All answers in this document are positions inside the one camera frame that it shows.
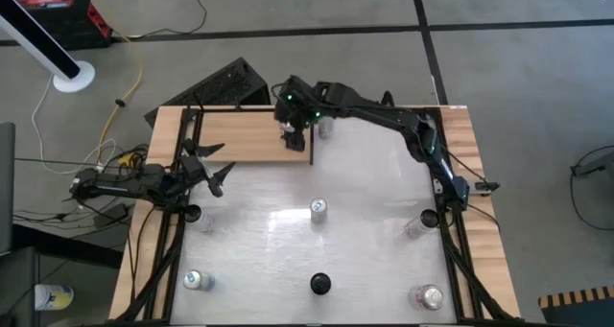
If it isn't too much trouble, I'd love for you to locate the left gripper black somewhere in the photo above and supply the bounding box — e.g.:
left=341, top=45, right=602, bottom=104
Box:
left=177, top=139, right=237, bottom=198

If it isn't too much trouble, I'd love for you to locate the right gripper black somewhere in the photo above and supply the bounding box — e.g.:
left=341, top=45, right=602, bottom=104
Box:
left=274, top=75, right=323, bottom=153

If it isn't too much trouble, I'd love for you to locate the white Celsius can orange lettering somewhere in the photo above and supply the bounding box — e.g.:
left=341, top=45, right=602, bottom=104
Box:
left=317, top=115, right=336, bottom=140

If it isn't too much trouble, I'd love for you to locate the white Peach Vibe Celsius can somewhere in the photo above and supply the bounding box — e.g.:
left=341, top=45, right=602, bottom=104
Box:
left=402, top=209, right=440, bottom=241
left=183, top=204, right=216, bottom=235

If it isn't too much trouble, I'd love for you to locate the blue silver Red Bull can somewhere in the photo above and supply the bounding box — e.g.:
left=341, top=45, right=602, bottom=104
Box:
left=182, top=269, right=217, bottom=292
left=309, top=197, right=329, bottom=225

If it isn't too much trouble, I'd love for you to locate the black power adapter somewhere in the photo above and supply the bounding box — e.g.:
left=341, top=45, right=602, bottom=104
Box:
left=92, top=202, right=130, bottom=230

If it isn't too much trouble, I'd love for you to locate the black floor beam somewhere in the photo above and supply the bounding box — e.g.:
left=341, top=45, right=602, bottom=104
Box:
left=9, top=223, right=125, bottom=270

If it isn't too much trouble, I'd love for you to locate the white yellow paper cup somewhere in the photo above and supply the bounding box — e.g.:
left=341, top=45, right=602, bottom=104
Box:
left=34, top=284, right=75, bottom=313

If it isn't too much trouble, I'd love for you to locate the red black toolbox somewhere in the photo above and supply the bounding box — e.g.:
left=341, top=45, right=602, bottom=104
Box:
left=12, top=0, right=114, bottom=51

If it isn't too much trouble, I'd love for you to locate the grey upright panel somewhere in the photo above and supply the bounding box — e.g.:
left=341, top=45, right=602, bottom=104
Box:
left=0, top=122, right=16, bottom=255

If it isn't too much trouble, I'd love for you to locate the white black pole stand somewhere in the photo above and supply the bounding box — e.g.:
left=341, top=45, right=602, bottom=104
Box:
left=0, top=0, right=96, bottom=94

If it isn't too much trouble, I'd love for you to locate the grey floor device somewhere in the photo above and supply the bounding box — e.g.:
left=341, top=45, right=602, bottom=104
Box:
left=571, top=150, right=614, bottom=178

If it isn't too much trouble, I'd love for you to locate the black box yellow striped edge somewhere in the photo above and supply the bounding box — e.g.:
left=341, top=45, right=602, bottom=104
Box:
left=537, top=285, right=614, bottom=327

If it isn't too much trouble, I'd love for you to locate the yellow cable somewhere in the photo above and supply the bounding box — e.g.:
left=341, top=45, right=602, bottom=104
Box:
left=83, top=0, right=145, bottom=168

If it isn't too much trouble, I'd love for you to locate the thin black floor cable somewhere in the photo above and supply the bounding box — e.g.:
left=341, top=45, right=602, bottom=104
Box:
left=128, top=0, right=209, bottom=39

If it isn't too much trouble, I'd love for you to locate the white cable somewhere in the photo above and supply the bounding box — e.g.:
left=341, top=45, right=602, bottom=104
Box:
left=31, top=75, right=119, bottom=175

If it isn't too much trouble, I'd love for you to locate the black aluminium table frame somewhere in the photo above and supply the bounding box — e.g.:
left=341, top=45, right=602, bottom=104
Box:
left=110, top=104, right=524, bottom=327

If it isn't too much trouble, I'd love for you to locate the black looping floor cable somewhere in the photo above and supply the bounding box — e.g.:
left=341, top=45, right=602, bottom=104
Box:
left=568, top=144, right=614, bottom=232

